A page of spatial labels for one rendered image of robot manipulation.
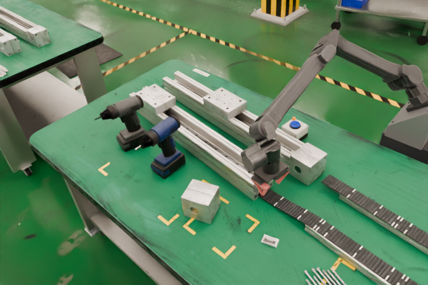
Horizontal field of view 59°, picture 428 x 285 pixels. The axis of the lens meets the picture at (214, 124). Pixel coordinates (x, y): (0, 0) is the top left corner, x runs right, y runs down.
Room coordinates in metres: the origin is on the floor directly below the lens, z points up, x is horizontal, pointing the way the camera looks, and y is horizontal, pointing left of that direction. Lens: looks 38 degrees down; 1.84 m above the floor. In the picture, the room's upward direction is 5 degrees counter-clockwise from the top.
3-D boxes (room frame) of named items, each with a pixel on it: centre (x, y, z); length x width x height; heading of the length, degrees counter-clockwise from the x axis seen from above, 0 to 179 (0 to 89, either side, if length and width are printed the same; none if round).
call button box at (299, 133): (1.20, -0.32, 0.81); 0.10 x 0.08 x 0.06; 129
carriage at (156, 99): (1.42, 0.25, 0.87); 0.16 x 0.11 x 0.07; 39
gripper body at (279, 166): (0.89, -0.18, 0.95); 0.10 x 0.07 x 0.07; 128
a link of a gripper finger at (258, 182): (0.87, -0.16, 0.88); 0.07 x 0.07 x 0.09; 38
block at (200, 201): (0.87, 0.06, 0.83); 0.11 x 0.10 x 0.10; 153
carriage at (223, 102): (1.34, -0.05, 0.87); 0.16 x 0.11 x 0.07; 39
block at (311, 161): (1.00, -0.34, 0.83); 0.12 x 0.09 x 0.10; 129
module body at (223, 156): (1.22, 0.09, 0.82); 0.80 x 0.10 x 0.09; 39
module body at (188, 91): (1.34, -0.05, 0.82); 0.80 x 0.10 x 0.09; 39
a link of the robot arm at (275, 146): (0.88, -0.17, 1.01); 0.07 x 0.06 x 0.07; 122
